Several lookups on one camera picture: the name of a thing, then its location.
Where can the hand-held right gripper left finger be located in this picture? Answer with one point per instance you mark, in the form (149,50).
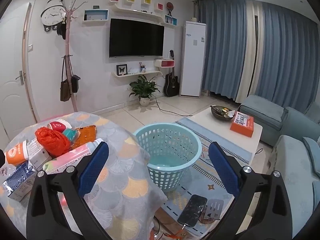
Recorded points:
(93,170)

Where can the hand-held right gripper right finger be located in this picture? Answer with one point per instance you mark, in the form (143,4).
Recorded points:
(223,172)

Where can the pink and white bottle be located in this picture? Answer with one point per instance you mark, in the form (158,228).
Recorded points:
(72,158)

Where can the orange snack packet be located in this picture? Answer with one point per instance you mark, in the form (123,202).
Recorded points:
(86,135)

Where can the teal plastic cup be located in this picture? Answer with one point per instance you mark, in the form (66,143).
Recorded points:
(70,134)

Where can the orange plastic bag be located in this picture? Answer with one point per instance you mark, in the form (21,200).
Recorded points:
(51,141)

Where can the red paper cup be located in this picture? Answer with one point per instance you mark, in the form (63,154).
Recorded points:
(57,126)

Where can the light blue plastic basket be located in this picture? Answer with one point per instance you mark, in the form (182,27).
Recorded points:
(162,180)

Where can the blue and white carton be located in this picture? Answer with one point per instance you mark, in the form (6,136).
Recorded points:
(18,182)

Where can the orange and white cup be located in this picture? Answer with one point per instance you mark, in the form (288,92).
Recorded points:
(16,153)

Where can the round table with patterned cloth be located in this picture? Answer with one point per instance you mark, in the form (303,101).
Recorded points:
(125,155)

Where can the silver slotted metal plate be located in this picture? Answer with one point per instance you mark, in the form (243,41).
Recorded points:
(213,208)

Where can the white coffee table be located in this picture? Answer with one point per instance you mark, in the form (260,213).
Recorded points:
(215,132)

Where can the black smartphone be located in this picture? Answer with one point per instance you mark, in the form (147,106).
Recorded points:
(192,210)

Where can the orange tissue box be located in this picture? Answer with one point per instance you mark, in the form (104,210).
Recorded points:
(241,126)

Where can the dark bowl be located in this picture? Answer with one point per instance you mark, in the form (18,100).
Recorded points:
(220,115)

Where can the blue-grey sofa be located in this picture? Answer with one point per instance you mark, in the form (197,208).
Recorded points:
(292,155)

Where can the brown hanging bag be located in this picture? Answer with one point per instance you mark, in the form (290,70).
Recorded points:
(65,90)

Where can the black hanging bag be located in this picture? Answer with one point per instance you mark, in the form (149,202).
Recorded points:
(75,83)

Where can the blue sofa cushion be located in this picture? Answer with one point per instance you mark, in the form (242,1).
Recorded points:
(312,152)

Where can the potted green plant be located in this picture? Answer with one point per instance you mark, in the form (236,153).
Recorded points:
(143,87)

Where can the black acoustic guitar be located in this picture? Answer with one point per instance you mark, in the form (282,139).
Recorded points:
(171,85)

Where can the framed butterfly picture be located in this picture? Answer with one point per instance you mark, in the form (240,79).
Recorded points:
(121,70)

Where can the white door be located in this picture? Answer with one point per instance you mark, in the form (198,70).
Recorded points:
(12,92)

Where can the small pen cup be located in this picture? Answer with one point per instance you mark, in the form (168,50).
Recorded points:
(142,68)

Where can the white standing air conditioner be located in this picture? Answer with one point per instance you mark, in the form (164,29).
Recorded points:
(191,62)

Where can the cream curtain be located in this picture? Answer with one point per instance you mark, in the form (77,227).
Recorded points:
(248,55)

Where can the blue curtain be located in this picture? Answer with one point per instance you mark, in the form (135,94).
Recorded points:
(222,50)
(287,60)

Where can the pink coat rack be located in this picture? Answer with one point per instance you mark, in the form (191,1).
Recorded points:
(67,45)

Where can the flat screen television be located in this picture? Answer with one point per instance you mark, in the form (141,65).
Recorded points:
(136,37)

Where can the black hanging pouch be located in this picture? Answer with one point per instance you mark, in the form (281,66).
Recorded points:
(60,30)

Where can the red round fan ornament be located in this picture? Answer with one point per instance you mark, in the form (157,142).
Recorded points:
(170,5)

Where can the low white wall shelf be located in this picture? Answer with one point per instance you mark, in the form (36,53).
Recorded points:
(135,74)

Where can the pink and white wall box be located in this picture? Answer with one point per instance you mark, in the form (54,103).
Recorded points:
(163,63)

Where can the wall light switch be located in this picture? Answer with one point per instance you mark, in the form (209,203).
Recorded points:
(30,48)

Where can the blue-lined wall shelf box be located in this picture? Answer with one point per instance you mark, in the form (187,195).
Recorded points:
(96,15)

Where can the panda wall clock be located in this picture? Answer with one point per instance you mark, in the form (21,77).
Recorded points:
(52,15)

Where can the small blue-lined wall box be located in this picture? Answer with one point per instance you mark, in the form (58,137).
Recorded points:
(170,20)

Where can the curved white wall shelf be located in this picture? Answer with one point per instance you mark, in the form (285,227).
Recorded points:
(140,13)

